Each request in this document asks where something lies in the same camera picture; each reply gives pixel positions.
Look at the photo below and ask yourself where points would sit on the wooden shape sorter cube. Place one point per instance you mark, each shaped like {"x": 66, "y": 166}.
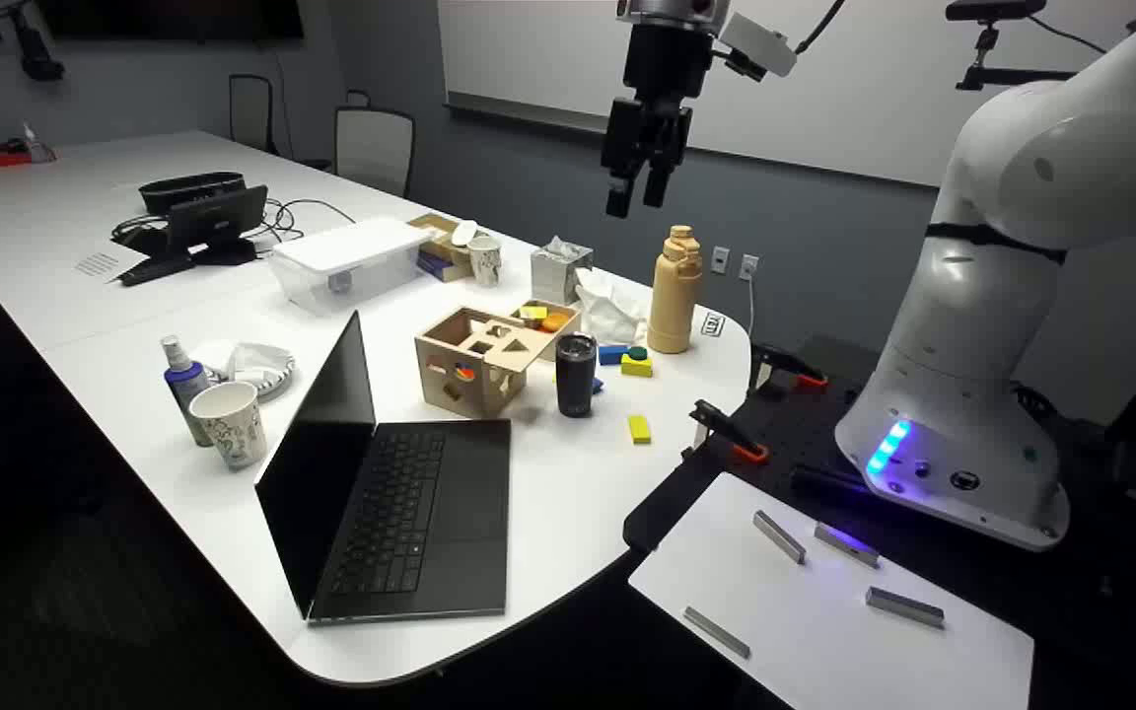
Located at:
{"x": 471, "y": 364}

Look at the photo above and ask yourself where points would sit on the green block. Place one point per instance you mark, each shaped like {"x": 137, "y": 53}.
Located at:
{"x": 638, "y": 351}

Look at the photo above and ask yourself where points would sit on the white plastic container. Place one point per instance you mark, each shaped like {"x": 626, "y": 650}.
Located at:
{"x": 344, "y": 260}

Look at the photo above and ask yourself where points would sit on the clear plastic bag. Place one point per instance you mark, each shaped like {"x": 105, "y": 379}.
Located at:
{"x": 614, "y": 316}

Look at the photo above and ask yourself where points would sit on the open cardboard box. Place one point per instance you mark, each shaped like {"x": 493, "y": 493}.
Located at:
{"x": 440, "y": 242}

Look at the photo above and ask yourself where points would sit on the patterned paper cup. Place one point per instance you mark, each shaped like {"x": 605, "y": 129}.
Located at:
{"x": 234, "y": 422}

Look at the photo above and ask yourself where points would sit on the black orange clamp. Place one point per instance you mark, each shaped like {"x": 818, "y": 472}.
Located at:
{"x": 790, "y": 368}
{"x": 727, "y": 430}

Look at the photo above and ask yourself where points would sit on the blue spray bottle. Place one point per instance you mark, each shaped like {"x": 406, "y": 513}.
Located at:
{"x": 184, "y": 379}

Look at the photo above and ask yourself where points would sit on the black laptop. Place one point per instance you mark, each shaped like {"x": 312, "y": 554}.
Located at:
{"x": 384, "y": 513}

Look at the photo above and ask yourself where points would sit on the grey metal strip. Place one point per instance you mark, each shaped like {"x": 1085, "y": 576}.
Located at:
{"x": 714, "y": 634}
{"x": 844, "y": 544}
{"x": 903, "y": 605}

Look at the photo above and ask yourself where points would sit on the black oblong case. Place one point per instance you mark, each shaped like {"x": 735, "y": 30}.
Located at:
{"x": 192, "y": 189}

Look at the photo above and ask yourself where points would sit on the blue block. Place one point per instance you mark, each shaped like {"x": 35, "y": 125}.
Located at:
{"x": 614, "y": 351}

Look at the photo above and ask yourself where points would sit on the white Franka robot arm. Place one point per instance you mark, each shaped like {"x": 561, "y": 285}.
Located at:
{"x": 965, "y": 368}

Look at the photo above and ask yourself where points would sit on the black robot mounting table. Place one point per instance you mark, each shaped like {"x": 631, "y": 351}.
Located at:
{"x": 1123, "y": 605}

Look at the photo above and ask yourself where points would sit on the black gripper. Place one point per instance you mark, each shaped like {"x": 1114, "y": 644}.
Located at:
{"x": 669, "y": 59}

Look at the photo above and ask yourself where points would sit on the grey mesh office chair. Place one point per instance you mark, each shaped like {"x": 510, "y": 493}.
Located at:
{"x": 375, "y": 149}
{"x": 250, "y": 110}

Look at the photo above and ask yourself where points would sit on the grey white tissue box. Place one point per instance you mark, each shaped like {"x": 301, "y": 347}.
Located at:
{"x": 552, "y": 273}

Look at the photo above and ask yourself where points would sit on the black desk phone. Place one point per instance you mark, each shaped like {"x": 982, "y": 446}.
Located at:
{"x": 206, "y": 224}

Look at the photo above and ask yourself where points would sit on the white paper cup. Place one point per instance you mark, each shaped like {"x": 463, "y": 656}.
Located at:
{"x": 484, "y": 259}

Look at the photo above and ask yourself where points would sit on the white wall whiteboard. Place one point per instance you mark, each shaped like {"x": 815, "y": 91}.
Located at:
{"x": 531, "y": 53}

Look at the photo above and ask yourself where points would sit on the black camera stand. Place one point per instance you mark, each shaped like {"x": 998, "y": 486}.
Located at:
{"x": 989, "y": 42}

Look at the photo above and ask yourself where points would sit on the yellow rectangular block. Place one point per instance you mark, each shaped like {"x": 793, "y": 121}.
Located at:
{"x": 642, "y": 427}

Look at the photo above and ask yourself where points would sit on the white flat board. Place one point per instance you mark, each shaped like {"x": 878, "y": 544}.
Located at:
{"x": 828, "y": 634}

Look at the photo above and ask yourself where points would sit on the black tumbler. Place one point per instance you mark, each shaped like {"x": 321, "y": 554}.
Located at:
{"x": 578, "y": 375}

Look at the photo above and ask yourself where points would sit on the tan water bottle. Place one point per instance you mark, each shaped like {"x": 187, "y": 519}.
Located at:
{"x": 674, "y": 296}

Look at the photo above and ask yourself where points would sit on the red flat item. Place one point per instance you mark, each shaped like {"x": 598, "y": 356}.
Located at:
{"x": 3, "y": 151}

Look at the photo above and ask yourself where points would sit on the wooden tray with blocks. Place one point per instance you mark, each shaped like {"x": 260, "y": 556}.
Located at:
{"x": 547, "y": 316}

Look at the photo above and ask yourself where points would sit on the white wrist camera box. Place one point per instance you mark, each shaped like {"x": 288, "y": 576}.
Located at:
{"x": 760, "y": 43}

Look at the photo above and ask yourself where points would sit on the black wall television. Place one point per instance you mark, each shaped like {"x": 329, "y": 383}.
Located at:
{"x": 176, "y": 16}

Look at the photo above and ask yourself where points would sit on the white wall outlet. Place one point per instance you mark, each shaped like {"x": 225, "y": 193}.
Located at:
{"x": 719, "y": 259}
{"x": 747, "y": 267}

